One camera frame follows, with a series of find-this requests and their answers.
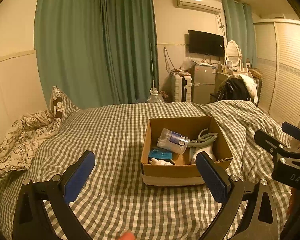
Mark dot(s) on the small silver fridge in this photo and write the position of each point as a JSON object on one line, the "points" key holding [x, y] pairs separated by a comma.
{"points": [[203, 82]]}

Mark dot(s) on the cardboard box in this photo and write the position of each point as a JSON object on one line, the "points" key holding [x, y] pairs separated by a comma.
{"points": [[170, 175]]}

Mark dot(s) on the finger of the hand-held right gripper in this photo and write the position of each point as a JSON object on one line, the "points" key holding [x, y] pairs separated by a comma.
{"points": [[270, 142], [293, 131]]}

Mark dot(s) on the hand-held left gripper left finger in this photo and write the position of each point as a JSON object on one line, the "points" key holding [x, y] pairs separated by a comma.
{"points": [[80, 177]]}

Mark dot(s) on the black wall television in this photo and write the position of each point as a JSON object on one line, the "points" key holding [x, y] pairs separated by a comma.
{"points": [[206, 43]]}

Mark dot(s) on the white louvred wardrobe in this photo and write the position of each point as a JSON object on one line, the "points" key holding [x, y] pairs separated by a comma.
{"points": [[282, 67]]}

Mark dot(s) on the person's right hand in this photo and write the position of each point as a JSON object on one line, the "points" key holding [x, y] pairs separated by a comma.
{"points": [[293, 201]]}

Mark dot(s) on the dressing table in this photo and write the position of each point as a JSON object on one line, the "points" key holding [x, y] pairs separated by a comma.
{"points": [[222, 75]]}

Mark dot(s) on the person's left hand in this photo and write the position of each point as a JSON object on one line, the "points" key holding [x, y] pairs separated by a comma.
{"points": [[127, 236]]}

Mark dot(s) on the dark suitcase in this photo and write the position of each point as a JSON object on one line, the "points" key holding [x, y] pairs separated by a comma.
{"points": [[258, 90]]}

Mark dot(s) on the white pole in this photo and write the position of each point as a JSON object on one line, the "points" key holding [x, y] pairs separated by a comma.
{"points": [[153, 67]]}

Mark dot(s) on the light blue tissue pack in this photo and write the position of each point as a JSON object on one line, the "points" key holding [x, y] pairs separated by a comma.
{"points": [[160, 153]]}

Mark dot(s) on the white small toy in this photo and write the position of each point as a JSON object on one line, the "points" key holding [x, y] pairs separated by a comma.
{"points": [[161, 162]]}

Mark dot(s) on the narrow green curtain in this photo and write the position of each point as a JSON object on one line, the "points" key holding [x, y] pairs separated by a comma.
{"points": [[238, 27]]}

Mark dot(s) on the white suitcase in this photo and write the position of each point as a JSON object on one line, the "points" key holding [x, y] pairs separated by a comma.
{"points": [[181, 88]]}

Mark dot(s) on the white jacket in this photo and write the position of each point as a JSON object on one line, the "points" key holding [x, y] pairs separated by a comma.
{"points": [[250, 85]]}

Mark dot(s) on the white air conditioner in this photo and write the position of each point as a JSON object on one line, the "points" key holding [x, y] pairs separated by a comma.
{"points": [[198, 3]]}

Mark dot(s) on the clear plastic jar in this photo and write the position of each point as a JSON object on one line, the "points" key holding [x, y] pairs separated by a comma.
{"points": [[173, 140]]}

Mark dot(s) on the checked patterned pillow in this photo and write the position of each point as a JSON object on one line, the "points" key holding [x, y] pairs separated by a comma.
{"points": [[62, 105]]}

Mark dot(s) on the floral duvet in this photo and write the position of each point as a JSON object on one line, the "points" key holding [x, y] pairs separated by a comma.
{"points": [[22, 140]]}

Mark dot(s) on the clear water jug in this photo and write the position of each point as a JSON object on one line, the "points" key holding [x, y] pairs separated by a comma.
{"points": [[155, 98]]}

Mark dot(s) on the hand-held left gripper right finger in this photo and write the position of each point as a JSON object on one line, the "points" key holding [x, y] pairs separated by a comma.
{"points": [[212, 180]]}

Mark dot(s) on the black jacket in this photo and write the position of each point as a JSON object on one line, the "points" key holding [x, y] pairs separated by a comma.
{"points": [[233, 90]]}

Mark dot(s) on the brown basket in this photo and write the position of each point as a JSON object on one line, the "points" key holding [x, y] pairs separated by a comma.
{"points": [[255, 73]]}

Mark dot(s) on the oval white mirror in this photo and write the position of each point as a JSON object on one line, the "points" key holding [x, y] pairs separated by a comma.
{"points": [[233, 51]]}

